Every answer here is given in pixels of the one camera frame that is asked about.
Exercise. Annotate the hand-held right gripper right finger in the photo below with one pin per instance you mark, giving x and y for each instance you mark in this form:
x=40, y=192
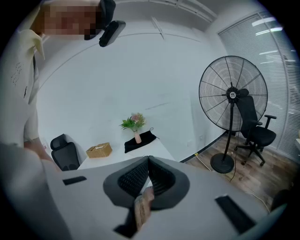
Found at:
x=168, y=180

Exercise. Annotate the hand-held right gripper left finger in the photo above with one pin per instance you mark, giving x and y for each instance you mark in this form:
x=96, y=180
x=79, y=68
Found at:
x=131, y=180

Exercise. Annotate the person's right forearm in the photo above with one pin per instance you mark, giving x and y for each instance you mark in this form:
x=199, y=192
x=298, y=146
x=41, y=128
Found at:
x=44, y=157

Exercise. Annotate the black cloth mat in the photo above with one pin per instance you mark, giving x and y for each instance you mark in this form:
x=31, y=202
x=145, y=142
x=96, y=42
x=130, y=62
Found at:
x=145, y=143

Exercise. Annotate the pink vase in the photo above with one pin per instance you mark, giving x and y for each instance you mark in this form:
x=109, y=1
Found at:
x=137, y=138

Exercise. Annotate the artificial flower bunch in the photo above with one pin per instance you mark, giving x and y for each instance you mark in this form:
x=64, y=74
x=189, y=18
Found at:
x=132, y=122

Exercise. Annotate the black padded office chair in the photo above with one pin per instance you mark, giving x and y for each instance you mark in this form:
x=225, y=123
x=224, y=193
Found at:
x=65, y=154

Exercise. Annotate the black mesh office chair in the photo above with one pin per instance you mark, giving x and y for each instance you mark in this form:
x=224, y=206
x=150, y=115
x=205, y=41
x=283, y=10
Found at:
x=257, y=136

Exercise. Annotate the person's white knit top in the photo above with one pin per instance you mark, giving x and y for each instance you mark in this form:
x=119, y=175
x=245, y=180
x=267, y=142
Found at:
x=21, y=82

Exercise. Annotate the person's cream overshirt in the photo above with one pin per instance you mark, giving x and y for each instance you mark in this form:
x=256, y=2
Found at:
x=35, y=39

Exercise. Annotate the person's head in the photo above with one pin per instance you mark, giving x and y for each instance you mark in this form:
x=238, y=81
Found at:
x=65, y=21

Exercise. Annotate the black pedestal fan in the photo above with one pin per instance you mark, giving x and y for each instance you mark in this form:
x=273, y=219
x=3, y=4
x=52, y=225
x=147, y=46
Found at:
x=222, y=164

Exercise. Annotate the black head-worn camera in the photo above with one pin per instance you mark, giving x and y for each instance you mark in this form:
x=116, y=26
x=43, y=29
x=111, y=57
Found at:
x=110, y=32

